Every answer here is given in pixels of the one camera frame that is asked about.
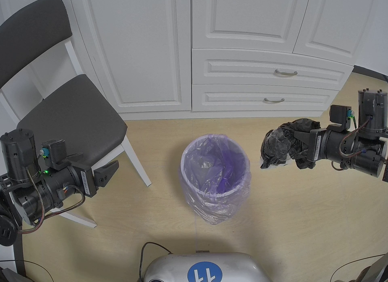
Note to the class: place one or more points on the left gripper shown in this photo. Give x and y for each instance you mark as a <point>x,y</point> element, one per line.
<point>69,183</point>

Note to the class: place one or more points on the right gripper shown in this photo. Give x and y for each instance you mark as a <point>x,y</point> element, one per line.
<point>333,147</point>

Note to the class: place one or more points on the black plastic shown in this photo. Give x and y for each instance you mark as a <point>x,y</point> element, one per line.
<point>279,144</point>

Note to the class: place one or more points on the purple plastic bag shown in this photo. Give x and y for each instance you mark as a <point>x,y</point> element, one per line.
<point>224,159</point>

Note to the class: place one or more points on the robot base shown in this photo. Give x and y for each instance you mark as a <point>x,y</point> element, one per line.
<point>206,265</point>

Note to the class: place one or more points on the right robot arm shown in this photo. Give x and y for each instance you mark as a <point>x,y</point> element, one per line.
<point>372,114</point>

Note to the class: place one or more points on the white trash bin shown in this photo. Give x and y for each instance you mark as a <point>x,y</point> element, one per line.
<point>197,194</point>

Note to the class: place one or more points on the grey and white chair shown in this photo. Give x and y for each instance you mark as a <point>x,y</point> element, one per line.
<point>75,108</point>

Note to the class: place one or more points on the white wardrobe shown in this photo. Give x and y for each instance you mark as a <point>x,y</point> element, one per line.
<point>242,17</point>

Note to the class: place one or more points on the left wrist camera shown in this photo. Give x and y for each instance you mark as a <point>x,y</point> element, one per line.
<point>56,153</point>

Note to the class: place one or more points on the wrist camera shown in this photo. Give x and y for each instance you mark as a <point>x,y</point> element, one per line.
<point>339,117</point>
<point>56,153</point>

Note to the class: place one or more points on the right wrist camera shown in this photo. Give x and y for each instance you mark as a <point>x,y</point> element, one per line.
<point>339,117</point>

